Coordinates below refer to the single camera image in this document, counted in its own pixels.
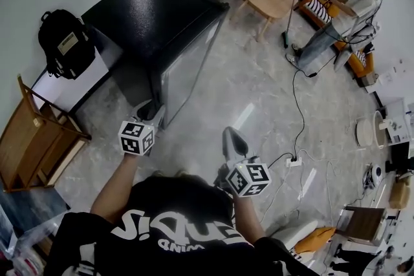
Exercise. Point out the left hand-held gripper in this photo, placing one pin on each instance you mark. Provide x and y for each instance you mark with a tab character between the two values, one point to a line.
136	139

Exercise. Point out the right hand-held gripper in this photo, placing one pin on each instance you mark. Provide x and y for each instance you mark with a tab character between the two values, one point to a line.
249	179

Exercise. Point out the black mini fridge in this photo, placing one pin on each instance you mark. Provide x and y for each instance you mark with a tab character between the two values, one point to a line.
152	9

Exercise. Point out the person's left forearm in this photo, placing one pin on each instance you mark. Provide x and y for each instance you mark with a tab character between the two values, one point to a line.
116	184

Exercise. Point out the person's right forearm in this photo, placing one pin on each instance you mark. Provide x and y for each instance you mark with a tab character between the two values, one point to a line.
247	216

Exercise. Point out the smartphone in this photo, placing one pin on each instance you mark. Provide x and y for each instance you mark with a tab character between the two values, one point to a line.
222	176

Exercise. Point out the person's left shoe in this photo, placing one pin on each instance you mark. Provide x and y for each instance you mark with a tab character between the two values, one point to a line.
156	173

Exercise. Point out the person's shoe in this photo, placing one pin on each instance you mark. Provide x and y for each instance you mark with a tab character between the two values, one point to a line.
181	173
156	173

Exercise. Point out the person's right shoe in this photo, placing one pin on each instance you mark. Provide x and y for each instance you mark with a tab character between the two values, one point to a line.
181	173

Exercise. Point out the white power strip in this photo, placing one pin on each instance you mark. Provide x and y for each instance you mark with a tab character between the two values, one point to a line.
296	163

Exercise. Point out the person's black printed t-shirt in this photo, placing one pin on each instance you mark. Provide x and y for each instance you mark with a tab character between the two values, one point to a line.
181	203

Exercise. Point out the black backpack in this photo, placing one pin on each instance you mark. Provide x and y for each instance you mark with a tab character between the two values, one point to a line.
64	42

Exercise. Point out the orange cushion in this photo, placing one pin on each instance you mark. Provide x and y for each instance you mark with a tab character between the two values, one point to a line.
315	239

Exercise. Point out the wooden rack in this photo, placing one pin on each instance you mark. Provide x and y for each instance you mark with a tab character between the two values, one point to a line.
22	139

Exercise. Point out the round white tray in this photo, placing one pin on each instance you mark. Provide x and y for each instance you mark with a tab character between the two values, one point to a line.
365	132

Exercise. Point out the small round white device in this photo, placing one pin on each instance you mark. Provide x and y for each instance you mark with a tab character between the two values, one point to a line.
376	173

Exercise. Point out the orange sofa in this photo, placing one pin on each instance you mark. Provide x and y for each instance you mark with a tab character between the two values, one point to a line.
359	71

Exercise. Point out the beige bucket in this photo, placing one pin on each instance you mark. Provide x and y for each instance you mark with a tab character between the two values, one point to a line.
381	139

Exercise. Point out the small cardboard box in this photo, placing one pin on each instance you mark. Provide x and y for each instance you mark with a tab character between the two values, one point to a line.
368	80

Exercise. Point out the dark glass panel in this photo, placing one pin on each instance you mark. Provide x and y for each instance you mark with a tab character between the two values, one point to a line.
29	207

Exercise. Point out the wooden coffee table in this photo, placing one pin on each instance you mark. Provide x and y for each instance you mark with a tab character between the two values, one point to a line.
268	0

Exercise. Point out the brown wooden side table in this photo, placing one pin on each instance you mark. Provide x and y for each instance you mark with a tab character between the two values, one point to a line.
365	223

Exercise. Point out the small striped cushion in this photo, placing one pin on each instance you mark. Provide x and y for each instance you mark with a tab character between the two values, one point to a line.
360	59

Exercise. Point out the large striped cushion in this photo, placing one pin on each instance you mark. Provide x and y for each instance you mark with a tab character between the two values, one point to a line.
318	9

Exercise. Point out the white appliance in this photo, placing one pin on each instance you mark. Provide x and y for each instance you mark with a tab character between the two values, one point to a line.
399	113

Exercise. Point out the clear plastic bags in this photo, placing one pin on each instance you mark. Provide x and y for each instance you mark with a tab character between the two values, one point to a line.
26	252

